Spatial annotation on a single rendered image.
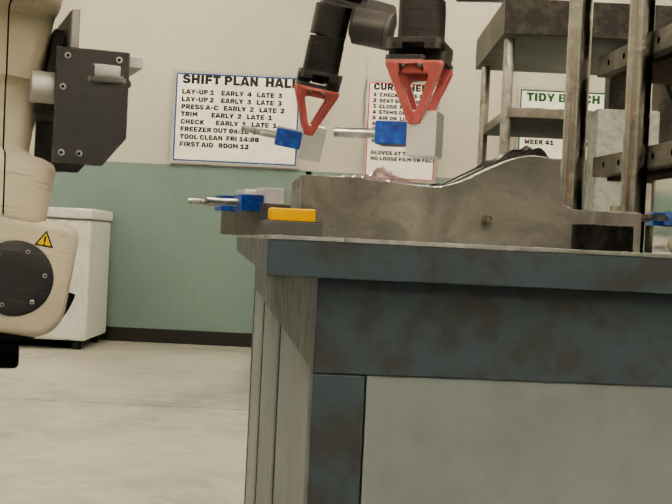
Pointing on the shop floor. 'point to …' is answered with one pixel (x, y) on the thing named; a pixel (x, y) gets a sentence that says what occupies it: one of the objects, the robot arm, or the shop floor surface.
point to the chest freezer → (85, 275)
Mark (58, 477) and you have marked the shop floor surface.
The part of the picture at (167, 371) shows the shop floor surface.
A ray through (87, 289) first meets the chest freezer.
